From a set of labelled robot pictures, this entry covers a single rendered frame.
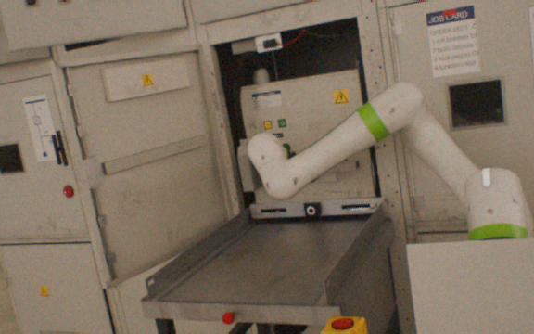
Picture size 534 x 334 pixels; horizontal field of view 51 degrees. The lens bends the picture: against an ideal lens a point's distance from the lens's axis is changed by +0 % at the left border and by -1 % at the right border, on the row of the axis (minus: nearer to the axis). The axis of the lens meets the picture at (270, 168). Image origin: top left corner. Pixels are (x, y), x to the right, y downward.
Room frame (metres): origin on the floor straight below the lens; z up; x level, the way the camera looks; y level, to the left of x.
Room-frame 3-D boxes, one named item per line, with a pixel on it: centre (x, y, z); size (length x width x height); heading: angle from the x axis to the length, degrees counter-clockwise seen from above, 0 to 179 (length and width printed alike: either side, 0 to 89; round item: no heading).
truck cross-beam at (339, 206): (2.11, -0.15, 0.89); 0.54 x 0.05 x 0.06; 65
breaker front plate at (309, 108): (2.10, -0.14, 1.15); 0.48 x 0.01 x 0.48; 65
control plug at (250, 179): (2.12, 0.08, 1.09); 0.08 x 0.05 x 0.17; 155
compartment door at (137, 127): (2.00, 0.40, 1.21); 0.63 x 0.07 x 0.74; 138
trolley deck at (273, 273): (1.75, 0.02, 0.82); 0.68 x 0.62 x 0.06; 155
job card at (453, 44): (1.80, -0.64, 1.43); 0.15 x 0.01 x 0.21; 65
